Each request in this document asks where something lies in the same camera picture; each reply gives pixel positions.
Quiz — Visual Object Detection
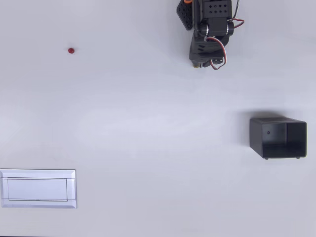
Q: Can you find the black open box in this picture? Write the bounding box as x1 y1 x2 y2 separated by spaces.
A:
249 118 308 160

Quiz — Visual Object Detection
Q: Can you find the red white servo cable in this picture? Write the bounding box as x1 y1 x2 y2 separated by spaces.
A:
204 18 245 71

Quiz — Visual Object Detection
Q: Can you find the white rectangular tray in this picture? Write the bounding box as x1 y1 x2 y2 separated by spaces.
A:
0 169 78 209

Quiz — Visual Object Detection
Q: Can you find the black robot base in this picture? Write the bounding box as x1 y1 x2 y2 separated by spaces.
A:
176 0 195 31

